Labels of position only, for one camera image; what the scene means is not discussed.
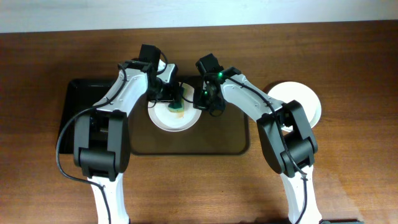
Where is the green yellow sponge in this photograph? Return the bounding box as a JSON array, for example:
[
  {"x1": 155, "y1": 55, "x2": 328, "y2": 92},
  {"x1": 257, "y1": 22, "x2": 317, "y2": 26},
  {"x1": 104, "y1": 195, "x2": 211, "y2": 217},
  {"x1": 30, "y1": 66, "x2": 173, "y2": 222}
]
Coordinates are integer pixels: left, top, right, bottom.
[{"x1": 167, "y1": 86, "x2": 185, "y2": 113}]

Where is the white plate top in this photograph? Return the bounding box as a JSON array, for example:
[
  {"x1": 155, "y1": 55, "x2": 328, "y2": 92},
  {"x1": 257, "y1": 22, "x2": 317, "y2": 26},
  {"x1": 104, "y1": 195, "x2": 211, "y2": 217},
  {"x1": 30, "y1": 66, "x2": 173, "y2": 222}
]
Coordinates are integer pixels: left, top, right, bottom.
[{"x1": 147, "y1": 83, "x2": 201, "y2": 132}]

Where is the white plate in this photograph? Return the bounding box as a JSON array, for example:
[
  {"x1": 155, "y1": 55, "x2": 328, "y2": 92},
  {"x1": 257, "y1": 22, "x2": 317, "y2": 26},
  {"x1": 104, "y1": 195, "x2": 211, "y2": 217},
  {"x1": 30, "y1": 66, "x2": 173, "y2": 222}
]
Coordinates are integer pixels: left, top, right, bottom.
[
  {"x1": 268, "y1": 82, "x2": 322, "y2": 128},
  {"x1": 147, "y1": 83, "x2": 201, "y2": 132}
]

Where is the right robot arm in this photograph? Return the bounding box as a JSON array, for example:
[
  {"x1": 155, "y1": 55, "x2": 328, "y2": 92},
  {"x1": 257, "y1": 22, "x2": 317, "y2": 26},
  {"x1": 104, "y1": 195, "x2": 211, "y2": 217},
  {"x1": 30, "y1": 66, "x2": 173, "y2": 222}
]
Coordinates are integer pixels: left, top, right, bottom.
[{"x1": 193, "y1": 54, "x2": 326, "y2": 224}]

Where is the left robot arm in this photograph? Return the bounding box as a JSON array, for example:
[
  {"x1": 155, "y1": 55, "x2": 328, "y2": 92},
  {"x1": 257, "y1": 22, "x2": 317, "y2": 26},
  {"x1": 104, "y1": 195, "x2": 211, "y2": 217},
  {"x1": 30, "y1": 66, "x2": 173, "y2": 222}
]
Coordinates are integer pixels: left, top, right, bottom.
[{"x1": 73, "y1": 44, "x2": 178, "y2": 223}]

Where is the brown serving tray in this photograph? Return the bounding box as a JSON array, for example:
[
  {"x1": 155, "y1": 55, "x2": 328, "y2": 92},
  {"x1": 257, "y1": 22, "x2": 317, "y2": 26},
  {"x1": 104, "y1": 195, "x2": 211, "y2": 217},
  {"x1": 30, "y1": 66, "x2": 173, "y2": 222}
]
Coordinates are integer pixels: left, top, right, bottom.
[{"x1": 128, "y1": 95, "x2": 250, "y2": 156}]

